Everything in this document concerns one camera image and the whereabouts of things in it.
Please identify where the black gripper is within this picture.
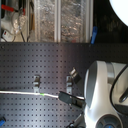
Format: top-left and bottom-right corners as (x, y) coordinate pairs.
(58, 91), (85, 108)

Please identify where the white cable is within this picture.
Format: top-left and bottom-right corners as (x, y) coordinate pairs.
(0, 90), (86, 100)

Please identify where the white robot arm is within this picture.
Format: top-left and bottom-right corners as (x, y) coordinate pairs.
(59, 61), (128, 128)

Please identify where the black perforated pegboard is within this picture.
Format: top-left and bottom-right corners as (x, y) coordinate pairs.
(0, 43), (128, 128)

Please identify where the blue object bottom left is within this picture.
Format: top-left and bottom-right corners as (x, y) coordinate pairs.
(0, 116), (6, 126)

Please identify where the clear plastic storage box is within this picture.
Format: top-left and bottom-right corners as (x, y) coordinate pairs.
(34, 0), (93, 43)

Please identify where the white lamp shade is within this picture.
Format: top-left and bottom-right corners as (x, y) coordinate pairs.
(109, 0), (128, 26)

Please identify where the right metal cable clip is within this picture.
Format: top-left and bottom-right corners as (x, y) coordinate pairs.
(66, 68), (81, 94)

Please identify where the metal cable clip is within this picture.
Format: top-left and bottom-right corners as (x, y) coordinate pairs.
(66, 68), (81, 94)
(33, 75), (40, 93)

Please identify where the left metal cable clip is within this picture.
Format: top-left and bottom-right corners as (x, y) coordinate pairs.
(33, 75), (40, 93)

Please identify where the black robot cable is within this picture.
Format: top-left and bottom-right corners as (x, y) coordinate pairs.
(109, 65), (128, 116)

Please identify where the blue clamp handle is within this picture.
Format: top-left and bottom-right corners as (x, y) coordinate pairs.
(91, 26), (98, 44)

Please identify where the red handled tool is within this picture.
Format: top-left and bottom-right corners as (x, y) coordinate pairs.
(1, 4), (25, 15)

